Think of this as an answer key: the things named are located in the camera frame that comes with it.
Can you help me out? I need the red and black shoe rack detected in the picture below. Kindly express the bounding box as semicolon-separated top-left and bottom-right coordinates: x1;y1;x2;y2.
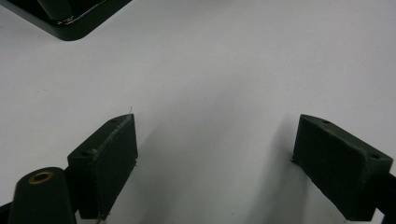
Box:
0;0;134;42

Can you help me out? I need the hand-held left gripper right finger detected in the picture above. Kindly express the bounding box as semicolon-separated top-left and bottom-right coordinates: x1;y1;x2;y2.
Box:
290;113;394;222

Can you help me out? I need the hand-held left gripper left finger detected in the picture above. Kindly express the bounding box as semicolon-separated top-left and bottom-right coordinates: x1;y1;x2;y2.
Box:
66;113;139;221

